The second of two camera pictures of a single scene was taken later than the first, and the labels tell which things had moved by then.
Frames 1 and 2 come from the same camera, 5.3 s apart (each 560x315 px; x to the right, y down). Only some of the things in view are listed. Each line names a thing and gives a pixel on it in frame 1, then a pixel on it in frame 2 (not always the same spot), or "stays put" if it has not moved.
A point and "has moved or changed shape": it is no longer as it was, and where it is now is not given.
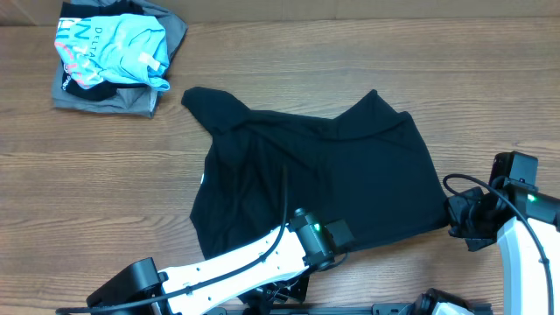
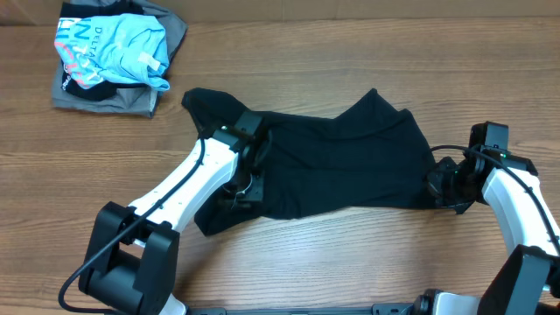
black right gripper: x=454 y=206 -> x=434 y=181
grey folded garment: x=132 y=101 stays put
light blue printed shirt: x=117 y=48 stays put
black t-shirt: x=367 y=167 has moved or changed shape
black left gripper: x=298 y=289 -> x=255 y=190
